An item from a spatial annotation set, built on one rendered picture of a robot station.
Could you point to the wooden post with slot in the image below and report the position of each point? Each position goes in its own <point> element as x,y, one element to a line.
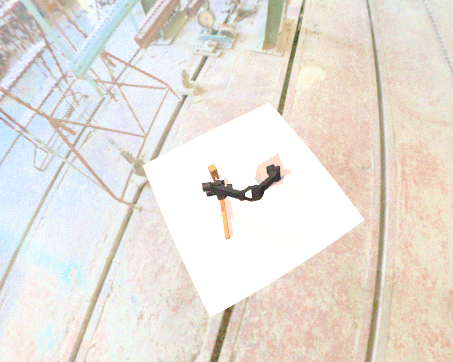
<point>213,172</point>

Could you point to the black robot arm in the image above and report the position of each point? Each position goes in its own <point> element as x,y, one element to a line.
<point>218,187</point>

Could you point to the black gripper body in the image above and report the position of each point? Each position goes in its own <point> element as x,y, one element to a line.
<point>209,193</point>

